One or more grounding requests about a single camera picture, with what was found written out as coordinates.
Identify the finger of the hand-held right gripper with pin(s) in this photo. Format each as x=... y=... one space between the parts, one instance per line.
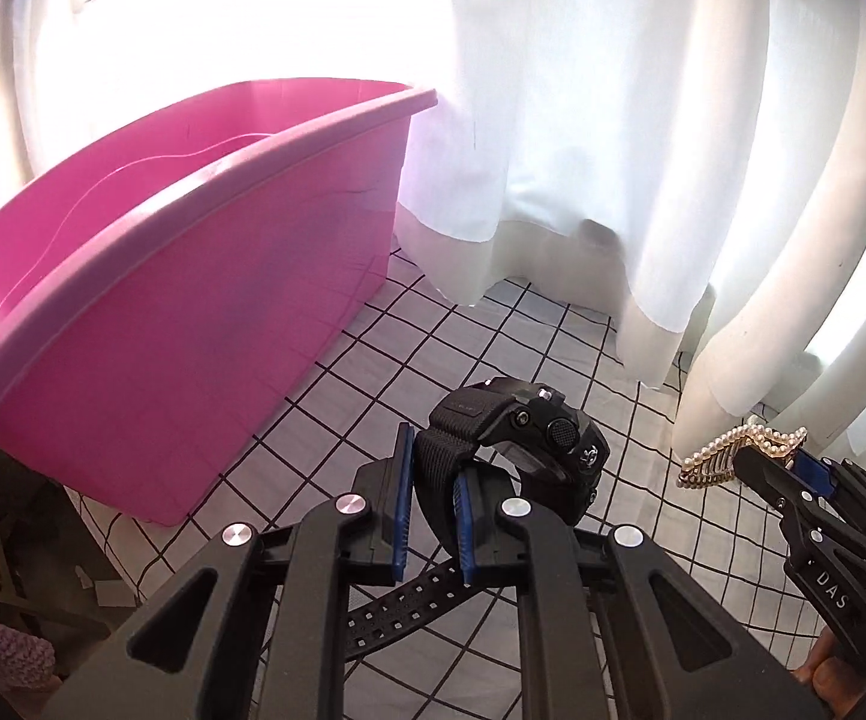
x=766 y=476
x=815 y=469

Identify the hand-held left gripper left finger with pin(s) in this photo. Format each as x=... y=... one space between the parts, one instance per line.
x=403 y=510

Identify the white curtain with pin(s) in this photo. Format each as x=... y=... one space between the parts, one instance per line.
x=628 y=127

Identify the black grid white tablecloth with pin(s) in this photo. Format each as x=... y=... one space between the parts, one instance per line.
x=373 y=367

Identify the black wrist watch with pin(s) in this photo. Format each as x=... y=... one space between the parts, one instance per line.
x=545 y=435

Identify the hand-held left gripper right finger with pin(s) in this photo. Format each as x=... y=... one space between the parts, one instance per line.
x=464 y=532

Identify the pink plastic basin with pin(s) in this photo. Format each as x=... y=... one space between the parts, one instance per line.
x=178 y=300

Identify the person's right hand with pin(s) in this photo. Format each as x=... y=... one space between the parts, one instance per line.
x=834 y=679

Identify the pearl hair clip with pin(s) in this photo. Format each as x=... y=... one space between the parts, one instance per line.
x=718 y=457

